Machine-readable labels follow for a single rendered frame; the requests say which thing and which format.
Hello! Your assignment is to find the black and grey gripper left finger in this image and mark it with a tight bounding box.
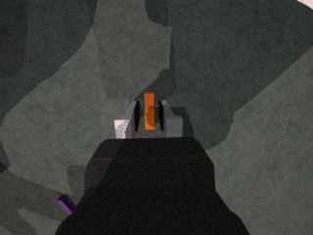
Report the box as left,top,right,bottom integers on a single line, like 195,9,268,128
114,101,140,139

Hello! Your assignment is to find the orange rod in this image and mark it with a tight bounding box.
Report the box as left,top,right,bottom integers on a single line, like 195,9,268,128
145,92,155,129

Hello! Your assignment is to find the purple rod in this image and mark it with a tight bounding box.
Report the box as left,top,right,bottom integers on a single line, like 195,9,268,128
57,196,75,215

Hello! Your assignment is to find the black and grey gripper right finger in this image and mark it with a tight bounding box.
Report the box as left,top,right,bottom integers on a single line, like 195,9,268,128
159,101,183,138

